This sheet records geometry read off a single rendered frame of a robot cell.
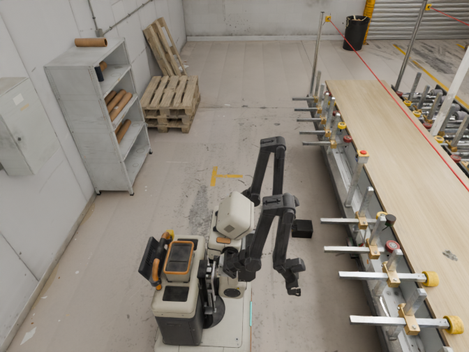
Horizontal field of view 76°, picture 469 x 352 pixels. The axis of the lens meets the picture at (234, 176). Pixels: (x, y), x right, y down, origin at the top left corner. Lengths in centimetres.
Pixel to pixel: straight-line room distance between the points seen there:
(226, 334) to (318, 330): 78
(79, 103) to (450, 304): 321
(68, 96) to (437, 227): 320
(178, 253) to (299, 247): 151
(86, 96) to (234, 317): 234
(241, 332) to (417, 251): 126
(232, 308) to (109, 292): 117
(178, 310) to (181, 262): 27
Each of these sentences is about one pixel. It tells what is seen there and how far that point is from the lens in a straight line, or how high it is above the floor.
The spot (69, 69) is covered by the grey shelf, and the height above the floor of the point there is 152.
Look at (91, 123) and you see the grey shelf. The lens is 337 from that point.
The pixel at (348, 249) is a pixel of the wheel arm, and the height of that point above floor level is 86.
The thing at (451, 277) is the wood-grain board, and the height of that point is 90.
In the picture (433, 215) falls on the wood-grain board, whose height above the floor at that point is 90.
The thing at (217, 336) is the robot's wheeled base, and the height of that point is 28.
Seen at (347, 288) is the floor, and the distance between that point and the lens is 299.
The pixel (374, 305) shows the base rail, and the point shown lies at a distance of 213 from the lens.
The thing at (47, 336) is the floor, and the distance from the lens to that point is 308.
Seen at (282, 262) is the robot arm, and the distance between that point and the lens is 147.
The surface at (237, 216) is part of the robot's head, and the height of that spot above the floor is 138.
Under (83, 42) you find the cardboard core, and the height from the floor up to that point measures 160.
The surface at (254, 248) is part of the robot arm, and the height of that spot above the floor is 134.
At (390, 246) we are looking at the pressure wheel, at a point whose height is 91.
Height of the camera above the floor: 246
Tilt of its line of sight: 39 degrees down
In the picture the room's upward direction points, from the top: 2 degrees counter-clockwise
